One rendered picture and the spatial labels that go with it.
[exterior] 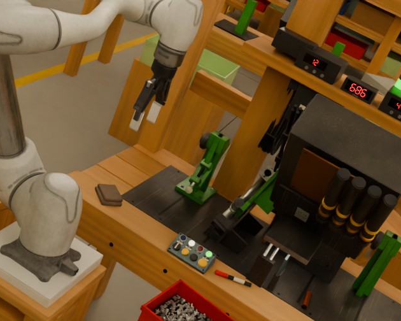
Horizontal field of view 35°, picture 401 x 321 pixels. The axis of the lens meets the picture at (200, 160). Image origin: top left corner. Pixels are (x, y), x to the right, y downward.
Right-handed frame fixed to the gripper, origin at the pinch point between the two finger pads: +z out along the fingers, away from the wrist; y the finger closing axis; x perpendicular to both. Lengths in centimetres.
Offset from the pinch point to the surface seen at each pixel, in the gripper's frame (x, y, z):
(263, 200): 41, -29, 18
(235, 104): 6, -74, 8
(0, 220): -35, 5, 61
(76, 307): 10, 21, 60
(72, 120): -137, -210, 131
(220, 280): 43, -9, 41
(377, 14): -38, -728, 39
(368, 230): 75, -9, -2
